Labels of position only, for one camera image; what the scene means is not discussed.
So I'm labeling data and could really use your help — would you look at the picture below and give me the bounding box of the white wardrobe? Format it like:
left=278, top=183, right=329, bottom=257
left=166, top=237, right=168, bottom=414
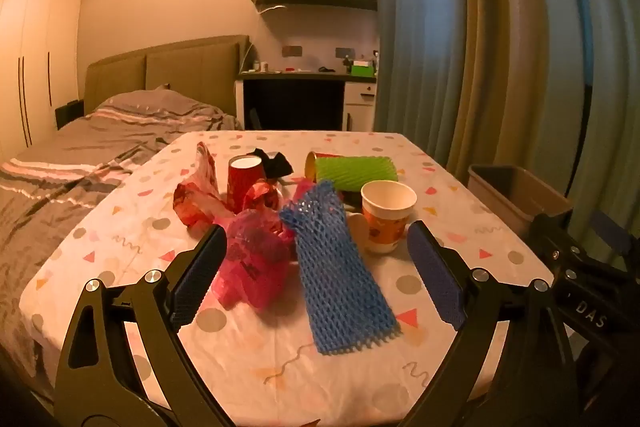
left=0, top=0, right=87, bottom=158

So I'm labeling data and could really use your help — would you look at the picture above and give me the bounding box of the red plastic bag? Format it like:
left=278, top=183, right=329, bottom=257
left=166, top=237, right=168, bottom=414
left=172, top=142, right=281, bottom=233

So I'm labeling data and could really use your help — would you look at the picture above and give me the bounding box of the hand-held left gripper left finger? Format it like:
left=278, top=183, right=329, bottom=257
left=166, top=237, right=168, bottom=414
left=54, top=224, right=236, bottom=427

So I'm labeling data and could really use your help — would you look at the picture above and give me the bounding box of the blue foam net sleeve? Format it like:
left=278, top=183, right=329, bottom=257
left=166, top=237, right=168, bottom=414
left=279, top=179, right=402, bottom=356

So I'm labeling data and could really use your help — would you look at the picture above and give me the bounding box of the blue curtain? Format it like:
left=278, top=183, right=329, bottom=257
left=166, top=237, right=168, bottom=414
left=372, top=0, right=473, bottom=168

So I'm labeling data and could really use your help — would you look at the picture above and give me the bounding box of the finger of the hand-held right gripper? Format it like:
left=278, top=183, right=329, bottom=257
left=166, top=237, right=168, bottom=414
left=529, top=213, right=581, bottom=293
left=592, top=212, right=632, bottom=260

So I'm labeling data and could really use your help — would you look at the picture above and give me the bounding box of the wooden stick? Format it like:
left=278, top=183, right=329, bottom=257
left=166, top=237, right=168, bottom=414
left=345, top=212, right=369, bottom=253

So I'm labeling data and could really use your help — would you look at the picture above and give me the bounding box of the pale grey-blue curtain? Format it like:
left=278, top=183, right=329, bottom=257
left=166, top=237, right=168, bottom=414
left=500, top=0, right=640, bottom=258

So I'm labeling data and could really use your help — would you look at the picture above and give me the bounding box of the orange printed paper cup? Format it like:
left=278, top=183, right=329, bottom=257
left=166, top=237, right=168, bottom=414
left=361, top=180, right=418, bottom=254

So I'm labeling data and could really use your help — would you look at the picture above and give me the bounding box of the beige curtain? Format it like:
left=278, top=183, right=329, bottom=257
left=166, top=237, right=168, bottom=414
left=440, top=0, right=511, bottom=172

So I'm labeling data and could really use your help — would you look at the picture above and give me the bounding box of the yellow paper cup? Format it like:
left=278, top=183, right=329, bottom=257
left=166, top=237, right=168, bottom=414
left=305, top=151, right=351, bottom=182

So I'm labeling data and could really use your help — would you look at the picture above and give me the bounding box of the red paper cup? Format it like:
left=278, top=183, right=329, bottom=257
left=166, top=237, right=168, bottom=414
left=227, top=156, right=264, bottom=211

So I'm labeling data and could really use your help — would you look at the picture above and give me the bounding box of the dark desk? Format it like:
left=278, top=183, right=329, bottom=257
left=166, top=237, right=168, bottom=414
left=235, top=69, right=377, bottom=132

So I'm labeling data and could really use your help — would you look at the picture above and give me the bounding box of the white drawer cabinet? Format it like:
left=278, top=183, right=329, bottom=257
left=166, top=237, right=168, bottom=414
left=344, top=82, right=377, bottom=132

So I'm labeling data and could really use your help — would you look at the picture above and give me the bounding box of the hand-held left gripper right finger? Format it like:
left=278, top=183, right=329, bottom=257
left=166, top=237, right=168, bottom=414
left=400, top=221, right=583, bottom=427

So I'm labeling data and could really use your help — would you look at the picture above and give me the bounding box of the black nightstand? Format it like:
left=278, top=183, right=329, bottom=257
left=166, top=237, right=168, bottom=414
left=55, top=99, right=83, bottom=130

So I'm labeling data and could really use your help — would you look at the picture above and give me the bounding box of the black wrapper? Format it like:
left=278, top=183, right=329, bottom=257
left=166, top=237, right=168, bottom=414
left=248, top=148, right=295, bottom=180

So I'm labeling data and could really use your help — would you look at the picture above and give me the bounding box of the patterned white tablecloth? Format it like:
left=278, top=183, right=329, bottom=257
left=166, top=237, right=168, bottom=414
left=20, top=131, right=556, bottom=427

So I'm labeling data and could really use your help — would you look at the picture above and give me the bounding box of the green foam net sleeve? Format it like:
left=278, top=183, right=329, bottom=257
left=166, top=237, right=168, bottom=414
left=314, top=155, right=399, bottom=192

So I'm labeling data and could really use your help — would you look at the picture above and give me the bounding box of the pink plastic bag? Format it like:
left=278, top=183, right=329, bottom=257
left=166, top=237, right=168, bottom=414
left=212, top=207, right=296, bottom=310

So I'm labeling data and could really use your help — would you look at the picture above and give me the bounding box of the grey plastic waste bin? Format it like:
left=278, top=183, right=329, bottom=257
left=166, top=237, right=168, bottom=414
left=467, top=163, right=575, bottom=238

